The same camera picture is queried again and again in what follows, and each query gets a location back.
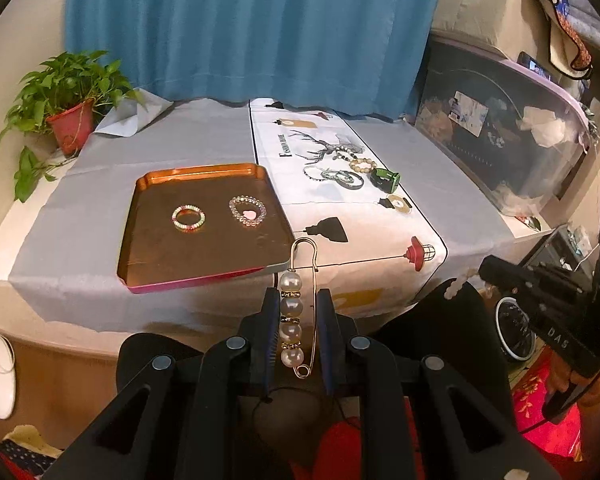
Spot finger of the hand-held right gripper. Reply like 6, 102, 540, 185
480, 255, 595, 311

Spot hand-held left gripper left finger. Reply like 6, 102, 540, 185
45, 287, 283, 480

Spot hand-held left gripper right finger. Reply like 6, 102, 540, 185
316, 288, 563, 480

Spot pearl safety pin brooch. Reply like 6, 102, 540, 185
279, 237, 320, 381

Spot white pearl bracelet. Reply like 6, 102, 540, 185
442, 269, 481, 302

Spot copper metal tray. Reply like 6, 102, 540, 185
116, 162, 297, 295

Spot green watch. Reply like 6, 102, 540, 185
370, 167, 401, 193

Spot person's right hand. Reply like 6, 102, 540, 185
550, 355, 600, 411

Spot round black white-rimmed appliance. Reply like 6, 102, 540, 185
494, 296, 536, 363

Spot red patterned mat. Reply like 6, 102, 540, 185
510, 355, 586, 461

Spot red cloth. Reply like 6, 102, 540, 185
290, 395, 426, 480

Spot clear storage box lilac lid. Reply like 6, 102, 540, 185
414, 30, 598, 216

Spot white printed table runner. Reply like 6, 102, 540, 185
249, 97, 448, 321

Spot black phone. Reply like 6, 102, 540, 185
517, 51, 552, 81

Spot grey tablecloth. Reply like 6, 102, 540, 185
7, 87, 518, 333

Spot floral cloth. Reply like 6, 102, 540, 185
0, 425, 63, 480

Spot beige fabric storage box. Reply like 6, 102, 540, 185
430, 0, 556, 61

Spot potted green plant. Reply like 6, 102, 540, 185
0, 50, 148, 203

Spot blue curtain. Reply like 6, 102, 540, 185
64, 0, 448, 121

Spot clear bead bracelet pink heart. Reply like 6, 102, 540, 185
229, 196, 267, 229

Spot multicolour bead bracelet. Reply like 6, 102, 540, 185
171, 204, 206, 232

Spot tote bag patterned strap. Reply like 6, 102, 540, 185
522, 0, 593, 81

